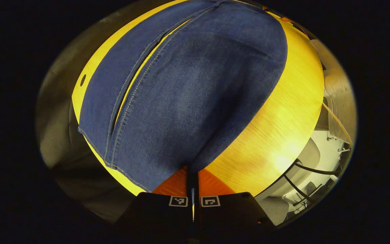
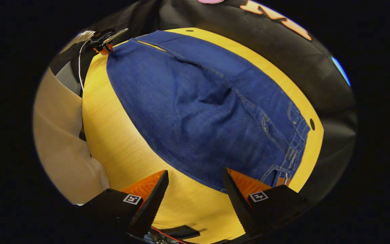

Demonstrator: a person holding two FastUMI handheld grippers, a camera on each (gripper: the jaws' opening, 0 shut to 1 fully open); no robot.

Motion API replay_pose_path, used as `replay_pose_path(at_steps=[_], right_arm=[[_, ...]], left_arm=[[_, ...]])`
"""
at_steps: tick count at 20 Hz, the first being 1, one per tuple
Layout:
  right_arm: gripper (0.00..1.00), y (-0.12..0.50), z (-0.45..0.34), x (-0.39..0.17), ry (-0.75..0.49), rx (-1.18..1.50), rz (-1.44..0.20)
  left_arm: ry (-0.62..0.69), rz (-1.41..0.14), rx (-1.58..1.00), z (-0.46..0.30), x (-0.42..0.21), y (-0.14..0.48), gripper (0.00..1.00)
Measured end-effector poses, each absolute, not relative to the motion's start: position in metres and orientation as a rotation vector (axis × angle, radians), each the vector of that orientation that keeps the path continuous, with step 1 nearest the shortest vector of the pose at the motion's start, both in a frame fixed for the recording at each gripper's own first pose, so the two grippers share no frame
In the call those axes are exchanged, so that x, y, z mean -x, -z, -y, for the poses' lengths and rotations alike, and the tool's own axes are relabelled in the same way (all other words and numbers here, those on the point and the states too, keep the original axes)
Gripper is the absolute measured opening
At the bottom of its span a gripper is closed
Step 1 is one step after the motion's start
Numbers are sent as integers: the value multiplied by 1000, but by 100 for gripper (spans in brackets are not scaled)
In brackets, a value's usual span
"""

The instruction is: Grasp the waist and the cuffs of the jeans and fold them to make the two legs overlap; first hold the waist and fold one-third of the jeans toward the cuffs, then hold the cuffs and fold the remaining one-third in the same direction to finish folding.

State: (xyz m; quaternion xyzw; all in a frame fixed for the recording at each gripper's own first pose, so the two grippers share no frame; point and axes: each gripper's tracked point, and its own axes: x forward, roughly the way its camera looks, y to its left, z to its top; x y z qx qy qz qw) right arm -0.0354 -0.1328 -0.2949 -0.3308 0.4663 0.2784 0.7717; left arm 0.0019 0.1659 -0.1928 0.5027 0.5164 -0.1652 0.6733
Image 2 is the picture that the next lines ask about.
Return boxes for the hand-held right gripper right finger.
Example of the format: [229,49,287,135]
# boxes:
[222,167,310,235]

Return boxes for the blue denim jeans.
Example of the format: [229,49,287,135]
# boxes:
[106,30,310,194]

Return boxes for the person's light clothing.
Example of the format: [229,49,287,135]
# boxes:
[32,68,111,205]

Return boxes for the black backdrop cloth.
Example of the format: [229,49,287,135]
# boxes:
[90,0,357,204]

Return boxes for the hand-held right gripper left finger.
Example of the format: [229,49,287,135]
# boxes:
[75,169,169,238]

